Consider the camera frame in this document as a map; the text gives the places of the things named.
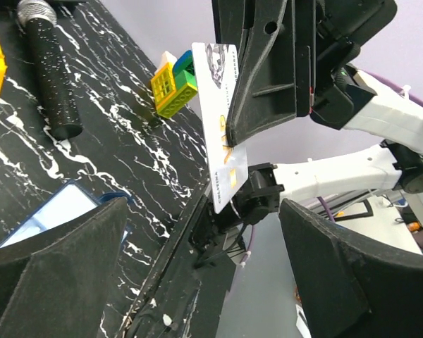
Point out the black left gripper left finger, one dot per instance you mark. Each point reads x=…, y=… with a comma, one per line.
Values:
x=55, y=284

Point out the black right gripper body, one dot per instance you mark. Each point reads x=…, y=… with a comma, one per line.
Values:
x=343, y=27

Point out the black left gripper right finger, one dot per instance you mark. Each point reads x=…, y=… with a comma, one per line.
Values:
x=351, y=285

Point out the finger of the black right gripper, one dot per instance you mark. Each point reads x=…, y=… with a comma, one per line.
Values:
x=277, y=59

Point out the white VIP credit card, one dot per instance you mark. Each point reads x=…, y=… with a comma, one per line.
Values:
x=216, y=73

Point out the navy blue card holder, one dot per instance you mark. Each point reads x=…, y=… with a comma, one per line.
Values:
x=70, y=201

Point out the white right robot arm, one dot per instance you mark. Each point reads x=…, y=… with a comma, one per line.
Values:
x=395, y=163

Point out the green lego brick stack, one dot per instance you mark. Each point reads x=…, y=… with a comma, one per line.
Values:
x=173, y=84

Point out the black silver microphone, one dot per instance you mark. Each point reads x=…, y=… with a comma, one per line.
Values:
x=39, y=19

